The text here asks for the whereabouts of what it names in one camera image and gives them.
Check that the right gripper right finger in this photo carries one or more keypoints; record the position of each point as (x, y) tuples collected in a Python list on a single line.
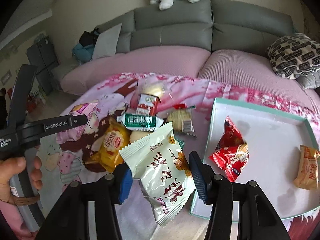
[(257, 217)]

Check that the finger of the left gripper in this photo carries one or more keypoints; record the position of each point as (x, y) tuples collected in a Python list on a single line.
[(21, 90)]

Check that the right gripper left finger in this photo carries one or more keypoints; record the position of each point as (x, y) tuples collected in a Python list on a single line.
[(87, 211)]

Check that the orange swiss roll packet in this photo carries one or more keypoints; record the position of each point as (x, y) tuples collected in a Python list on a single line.
[(307, 177)]

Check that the red snack packet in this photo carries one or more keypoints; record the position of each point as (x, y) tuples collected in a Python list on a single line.
[(231, 154)]

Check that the yellow bread packet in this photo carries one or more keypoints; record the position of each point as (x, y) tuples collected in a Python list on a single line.
[(116, 137)]

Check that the white peanut snack packet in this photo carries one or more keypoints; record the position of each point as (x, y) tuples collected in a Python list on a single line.
[(160, 165)]

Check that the pale yellow bun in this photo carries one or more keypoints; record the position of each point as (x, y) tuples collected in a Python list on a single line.
[(136, 135)]

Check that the green white walnut cake packet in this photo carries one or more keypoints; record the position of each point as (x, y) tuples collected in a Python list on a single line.
[(143, 123)]

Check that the red white milk biscuit packet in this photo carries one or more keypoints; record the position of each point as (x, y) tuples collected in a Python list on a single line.
[(147, 105)]

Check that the round biscuit clear packet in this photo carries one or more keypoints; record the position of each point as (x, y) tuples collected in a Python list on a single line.
[(182, 121)]

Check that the clear bread bun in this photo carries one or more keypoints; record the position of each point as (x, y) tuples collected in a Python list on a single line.
[(158, 89)]

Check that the pink swiss roll packet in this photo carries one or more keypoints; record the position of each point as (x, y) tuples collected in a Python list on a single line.
[(82, 114)]

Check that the dark green snack packet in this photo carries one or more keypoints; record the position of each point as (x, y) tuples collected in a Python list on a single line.
[(181, 142)]

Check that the person's left hand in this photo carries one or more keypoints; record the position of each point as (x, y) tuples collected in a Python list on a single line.
[(13, 166)]

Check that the grey storage cabinet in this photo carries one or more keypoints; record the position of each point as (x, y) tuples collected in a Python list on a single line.
[(42, 55)]

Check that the teal blue clothing pile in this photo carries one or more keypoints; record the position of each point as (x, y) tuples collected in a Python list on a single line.
[(83, 54)]

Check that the black bag on sofa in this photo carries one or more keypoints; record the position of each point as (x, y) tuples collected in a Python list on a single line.
[(89, 38)]

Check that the teal white tray box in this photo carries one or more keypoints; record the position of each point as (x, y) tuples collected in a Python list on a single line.
[(273, 138)]

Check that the pink cartoon tablecloth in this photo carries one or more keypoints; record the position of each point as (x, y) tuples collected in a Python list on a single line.
[(171, 176)]

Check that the light grey pillow left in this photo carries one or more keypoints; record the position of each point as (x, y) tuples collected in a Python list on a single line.
[(107, 43)]

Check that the small red candy wrapper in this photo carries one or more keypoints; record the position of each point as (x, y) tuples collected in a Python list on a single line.
[(183, 106)]

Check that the pink sofa seat cover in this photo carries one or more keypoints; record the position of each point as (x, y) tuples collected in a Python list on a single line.
[(193, 76)]

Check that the grey pillow right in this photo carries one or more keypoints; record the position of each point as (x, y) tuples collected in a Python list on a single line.
[(311, 81)]

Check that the black white patterned pillow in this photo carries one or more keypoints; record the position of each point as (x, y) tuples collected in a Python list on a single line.
[(294, 55)]

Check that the grey leather sofa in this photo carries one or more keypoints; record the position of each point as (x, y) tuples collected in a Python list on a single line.
[(208, 24)]

